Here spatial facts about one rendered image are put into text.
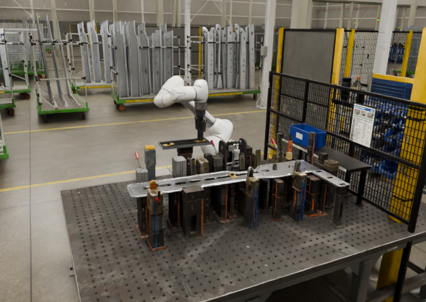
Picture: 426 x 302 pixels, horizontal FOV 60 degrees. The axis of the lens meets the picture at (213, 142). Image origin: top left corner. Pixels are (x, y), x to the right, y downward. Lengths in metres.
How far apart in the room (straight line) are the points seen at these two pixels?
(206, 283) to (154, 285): 0.27
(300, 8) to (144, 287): 9.10
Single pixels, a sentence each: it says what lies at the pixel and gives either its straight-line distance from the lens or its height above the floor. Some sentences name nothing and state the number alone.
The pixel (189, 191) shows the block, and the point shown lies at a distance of 2.23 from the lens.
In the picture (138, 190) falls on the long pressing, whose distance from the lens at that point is 2.34.
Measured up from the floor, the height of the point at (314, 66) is 1.52.
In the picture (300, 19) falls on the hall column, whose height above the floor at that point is 2.23.
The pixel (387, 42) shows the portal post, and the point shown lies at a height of 1.80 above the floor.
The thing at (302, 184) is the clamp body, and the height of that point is 0.98.
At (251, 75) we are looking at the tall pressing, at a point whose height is 0.71.
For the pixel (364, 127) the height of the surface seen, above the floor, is 1.29.
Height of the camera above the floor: 1.97
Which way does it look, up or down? 17 degrees down
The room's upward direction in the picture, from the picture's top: 1 degrees clockwise
